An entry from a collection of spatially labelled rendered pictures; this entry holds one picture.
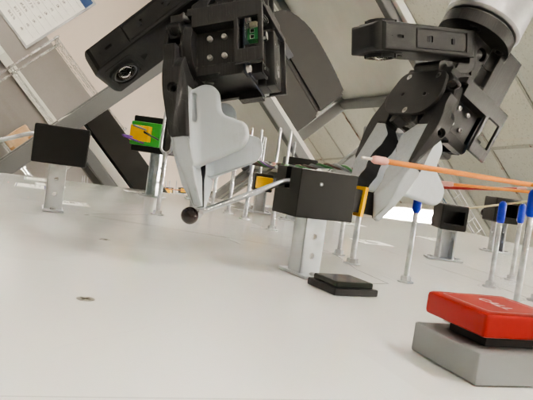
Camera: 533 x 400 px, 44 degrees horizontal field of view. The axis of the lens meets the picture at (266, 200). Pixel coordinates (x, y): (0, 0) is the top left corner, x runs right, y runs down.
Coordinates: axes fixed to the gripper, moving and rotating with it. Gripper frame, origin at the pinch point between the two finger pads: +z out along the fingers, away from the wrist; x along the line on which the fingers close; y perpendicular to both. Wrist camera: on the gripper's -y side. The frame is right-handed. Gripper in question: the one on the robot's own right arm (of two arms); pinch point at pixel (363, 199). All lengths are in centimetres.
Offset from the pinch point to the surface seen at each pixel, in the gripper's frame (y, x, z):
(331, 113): 66, 137, -54
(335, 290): -3.8, -8.2, 9.1
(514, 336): -6.6, -26.5, 8.1
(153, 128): -2, 65, -5
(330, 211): -3.9, -2.3, 3.2
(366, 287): -1.2, -7.9, 7.6
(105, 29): 73, 739, -176
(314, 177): -6.8, -2.3, 1.6
